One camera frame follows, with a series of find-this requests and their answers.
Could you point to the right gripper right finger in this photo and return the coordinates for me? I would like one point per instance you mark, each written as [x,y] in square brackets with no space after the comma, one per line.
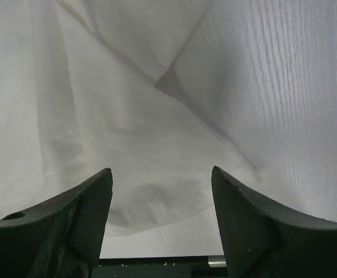
[263,238]

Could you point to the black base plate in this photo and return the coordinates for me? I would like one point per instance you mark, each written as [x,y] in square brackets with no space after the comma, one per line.
[161,267]

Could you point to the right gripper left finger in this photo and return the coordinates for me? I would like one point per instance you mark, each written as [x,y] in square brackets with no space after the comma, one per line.
[60,237]

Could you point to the white t shirt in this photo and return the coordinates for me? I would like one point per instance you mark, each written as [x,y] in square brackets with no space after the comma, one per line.
[78,94]

